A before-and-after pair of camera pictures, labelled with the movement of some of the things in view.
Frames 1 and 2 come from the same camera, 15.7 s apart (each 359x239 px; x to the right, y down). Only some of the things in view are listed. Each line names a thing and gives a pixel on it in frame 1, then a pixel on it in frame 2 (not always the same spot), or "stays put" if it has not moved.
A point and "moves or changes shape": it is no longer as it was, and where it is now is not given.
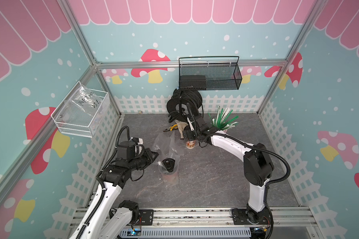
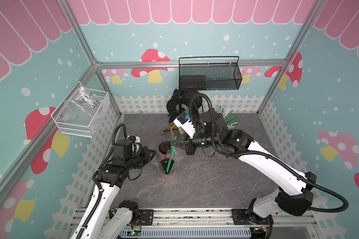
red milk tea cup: [169, 169] stays put
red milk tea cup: [190, 144] moves or changes shape
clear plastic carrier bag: [169, 152] stays put
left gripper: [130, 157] stays put
